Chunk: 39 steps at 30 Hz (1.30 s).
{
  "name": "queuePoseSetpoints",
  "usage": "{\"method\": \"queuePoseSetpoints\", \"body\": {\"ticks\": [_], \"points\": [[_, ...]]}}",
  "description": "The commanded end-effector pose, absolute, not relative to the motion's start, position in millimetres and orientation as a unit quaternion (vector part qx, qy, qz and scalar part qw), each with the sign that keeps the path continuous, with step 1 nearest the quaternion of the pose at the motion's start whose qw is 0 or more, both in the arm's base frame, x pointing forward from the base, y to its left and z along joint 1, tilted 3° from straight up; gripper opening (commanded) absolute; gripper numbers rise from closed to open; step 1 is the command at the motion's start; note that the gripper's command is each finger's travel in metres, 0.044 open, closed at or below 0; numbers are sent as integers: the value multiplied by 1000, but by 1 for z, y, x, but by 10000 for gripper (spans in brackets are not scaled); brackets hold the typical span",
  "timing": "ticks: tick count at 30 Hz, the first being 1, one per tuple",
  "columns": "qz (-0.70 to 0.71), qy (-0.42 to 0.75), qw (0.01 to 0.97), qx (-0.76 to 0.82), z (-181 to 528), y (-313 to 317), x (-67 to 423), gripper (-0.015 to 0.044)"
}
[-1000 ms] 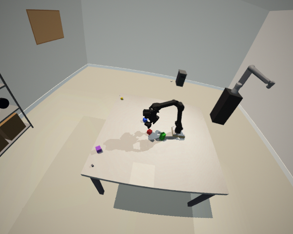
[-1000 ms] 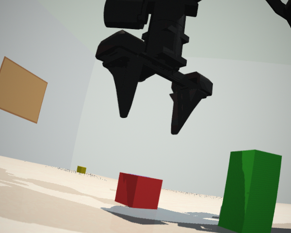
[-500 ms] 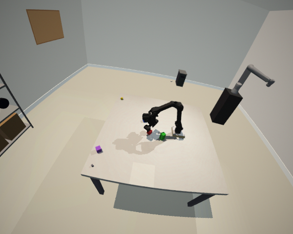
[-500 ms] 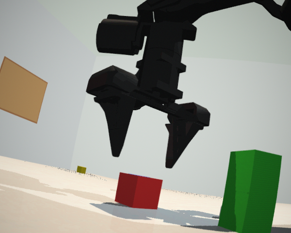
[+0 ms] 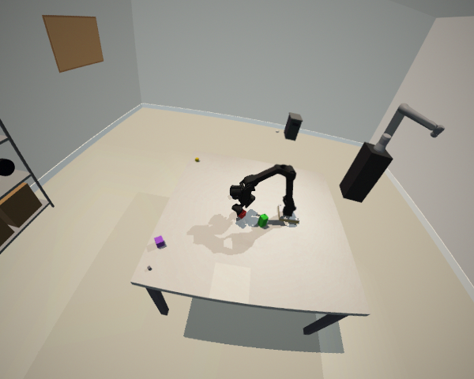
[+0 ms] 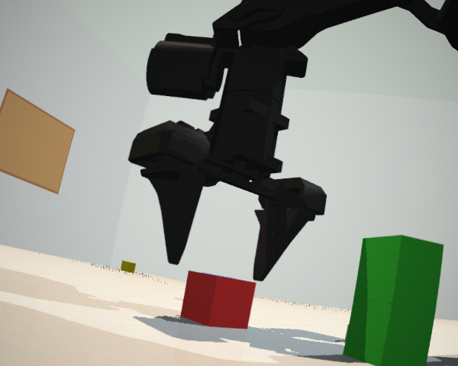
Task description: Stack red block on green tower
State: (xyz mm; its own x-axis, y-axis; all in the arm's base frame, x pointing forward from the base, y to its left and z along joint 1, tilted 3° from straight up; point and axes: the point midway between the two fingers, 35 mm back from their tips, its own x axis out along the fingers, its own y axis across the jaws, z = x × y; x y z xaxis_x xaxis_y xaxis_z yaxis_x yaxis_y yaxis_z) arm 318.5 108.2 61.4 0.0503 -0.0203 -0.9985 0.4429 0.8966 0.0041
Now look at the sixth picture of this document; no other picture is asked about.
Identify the green block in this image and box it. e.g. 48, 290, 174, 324
343, 297, 436, 366
353, 235, 443, 306

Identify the red block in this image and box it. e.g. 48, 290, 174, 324
180, 271, 256, 329

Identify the olive yellow block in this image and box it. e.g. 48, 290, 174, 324
121, 260, 136, 273

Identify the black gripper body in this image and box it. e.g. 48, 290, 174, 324
128, 91, 327, 216

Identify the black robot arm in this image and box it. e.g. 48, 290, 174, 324
146, 0, 458, 108

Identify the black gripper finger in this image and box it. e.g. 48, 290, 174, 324
140, 163, 206, 265
253, 209, 315, 281

